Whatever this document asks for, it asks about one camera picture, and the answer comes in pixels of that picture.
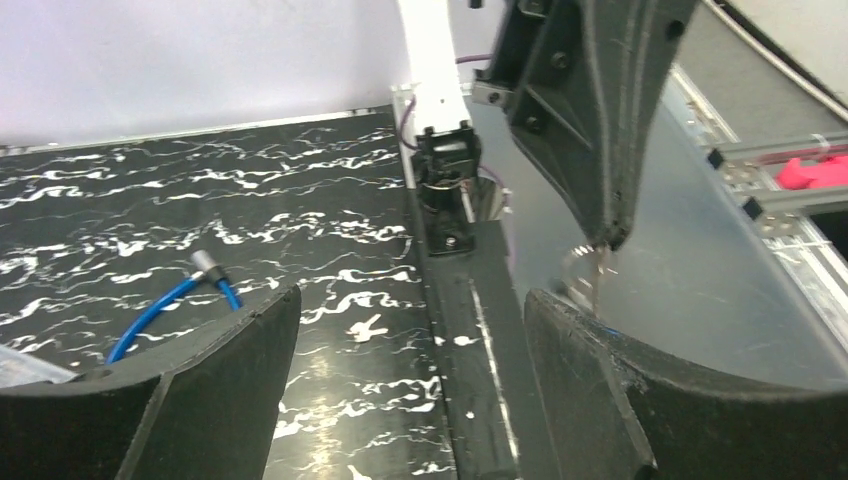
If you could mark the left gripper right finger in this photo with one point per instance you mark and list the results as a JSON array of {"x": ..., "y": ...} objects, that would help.
[{"x": 618, "y": 408}]

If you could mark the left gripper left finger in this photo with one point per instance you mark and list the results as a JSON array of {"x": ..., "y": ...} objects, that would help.
[{"x": 202, "y": 406}]

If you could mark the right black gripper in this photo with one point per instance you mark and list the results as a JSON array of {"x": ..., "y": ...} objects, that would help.
[{"x": 585, "y": 79}]

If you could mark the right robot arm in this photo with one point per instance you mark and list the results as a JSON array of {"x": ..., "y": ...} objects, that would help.
[{"x": 447, "y": 151}]

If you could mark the clear plastic parts box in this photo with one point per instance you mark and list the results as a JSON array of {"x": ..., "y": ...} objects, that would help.
[{"x": 22, "y": 369}]

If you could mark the pink plastic object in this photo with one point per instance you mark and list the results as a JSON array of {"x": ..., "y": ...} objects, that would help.
[{"x": 827, "y": 173}]

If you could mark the blue cable lock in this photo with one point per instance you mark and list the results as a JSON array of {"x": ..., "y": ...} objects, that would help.
[{"x": 207, "y": 270}]

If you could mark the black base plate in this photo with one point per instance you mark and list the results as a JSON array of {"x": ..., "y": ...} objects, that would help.
[{"x": 495, "y": 419}]

